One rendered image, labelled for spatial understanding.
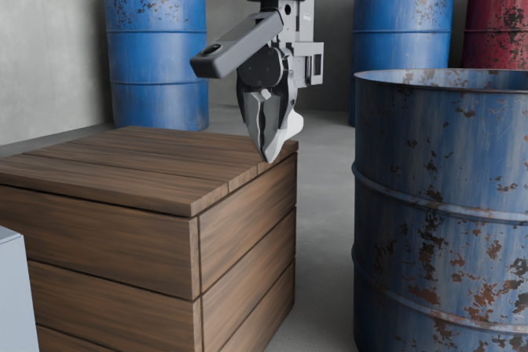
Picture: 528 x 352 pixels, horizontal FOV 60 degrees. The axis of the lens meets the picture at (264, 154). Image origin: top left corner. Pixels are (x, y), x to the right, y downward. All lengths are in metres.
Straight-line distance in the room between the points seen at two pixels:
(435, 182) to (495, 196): 0.07
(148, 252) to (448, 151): 0.40
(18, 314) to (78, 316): 0.50
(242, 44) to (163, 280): 0.31
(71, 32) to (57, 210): 2.40
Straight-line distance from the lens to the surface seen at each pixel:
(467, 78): 1.02
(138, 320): 0.68
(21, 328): 0.26
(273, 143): 0.57
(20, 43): 2.82
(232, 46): 0.51
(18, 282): 0.25
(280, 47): 0.54
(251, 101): 0.58
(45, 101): 2.91
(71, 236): 0.69
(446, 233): 0.67
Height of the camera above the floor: 0.54
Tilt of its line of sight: 14 degrees down
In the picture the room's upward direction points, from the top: straight up
